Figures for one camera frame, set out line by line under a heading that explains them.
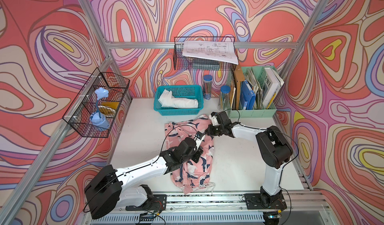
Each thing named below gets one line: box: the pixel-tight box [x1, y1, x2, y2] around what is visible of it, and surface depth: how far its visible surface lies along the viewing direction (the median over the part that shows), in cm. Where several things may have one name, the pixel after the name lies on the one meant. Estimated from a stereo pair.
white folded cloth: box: [158, 89, 199, 109], surface depth 113 cm
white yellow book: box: [262, 67, 285, 109], surface depth 99 cm
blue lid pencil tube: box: [203, 74, 213, 100], surface depth 113 cm
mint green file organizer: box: [229, 66, 277, 119], surface depth 104 cm
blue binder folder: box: [240, 79, 256, 110], surface depth 98 cm
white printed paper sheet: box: [182, 40, 239, 65], surface depth 85 cm
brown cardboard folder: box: [234, 64, 245, 110], surface depth 93 cm
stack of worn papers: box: [245, 68, 264, 109], surface depth 98 cm
